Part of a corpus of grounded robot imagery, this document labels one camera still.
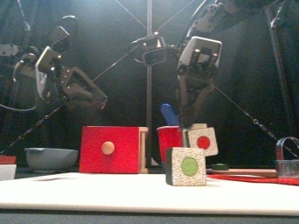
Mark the vertical metal frame pole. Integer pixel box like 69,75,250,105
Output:
144,0,155,167

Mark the toy sushi red centre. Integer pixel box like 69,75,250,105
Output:
183,122,220,158

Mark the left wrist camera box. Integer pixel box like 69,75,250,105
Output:
45,15,80,54

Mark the small dark green lid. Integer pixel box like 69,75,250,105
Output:
210,163,230,172

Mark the white cutting board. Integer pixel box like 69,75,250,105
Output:
0,171,299,217

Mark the grey bowl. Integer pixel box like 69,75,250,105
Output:
23,147,80,172

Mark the toy sushi green centre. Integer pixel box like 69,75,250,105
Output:
164,146,208,187

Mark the red plastic cup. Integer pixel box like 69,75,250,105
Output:
155,125,184,165

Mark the red and white block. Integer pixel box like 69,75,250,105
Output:
0,155,19,182

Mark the blue plastic utensil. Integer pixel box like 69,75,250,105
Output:
160,102,182,127

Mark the red plate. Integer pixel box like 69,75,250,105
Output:
207,173,299,186

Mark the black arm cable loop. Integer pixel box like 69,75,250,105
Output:
0,59,43,113

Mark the black webcam on pole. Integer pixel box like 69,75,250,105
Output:
131,32,170,67

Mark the wooden board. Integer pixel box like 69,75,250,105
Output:
206,168,278,178

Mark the slanted black frame strut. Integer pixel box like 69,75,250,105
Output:
264,7,296,135

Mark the red wooden box with knob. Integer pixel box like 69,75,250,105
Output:
79,125,150,175

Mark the clear cup with metal handle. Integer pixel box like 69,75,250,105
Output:
275,136,299,179

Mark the diagonal wire with turnbuckle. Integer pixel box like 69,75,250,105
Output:
212,86,299,160

